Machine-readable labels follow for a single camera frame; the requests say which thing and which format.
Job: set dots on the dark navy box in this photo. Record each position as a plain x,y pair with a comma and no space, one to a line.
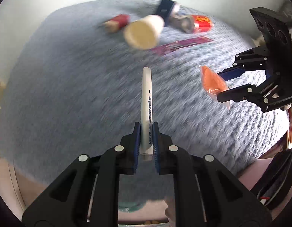
166,9

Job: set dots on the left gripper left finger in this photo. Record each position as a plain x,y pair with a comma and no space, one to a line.
86,192

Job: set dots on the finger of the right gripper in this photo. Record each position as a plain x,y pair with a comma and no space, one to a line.
254,59
251,93

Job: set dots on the white marker pen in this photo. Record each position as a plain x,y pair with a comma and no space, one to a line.
146,121

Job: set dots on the red drink can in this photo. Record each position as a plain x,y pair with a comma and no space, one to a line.
196,24

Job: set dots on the small red box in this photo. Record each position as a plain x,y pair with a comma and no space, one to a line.
117,23

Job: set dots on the white paper cup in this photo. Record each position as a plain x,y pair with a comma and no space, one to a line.
144,34

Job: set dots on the orange plastic snack bag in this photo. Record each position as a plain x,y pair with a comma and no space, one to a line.
212,83

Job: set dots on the purple wrapper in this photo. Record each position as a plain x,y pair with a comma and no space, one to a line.
172,47

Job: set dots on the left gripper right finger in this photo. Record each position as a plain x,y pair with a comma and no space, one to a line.
206,192

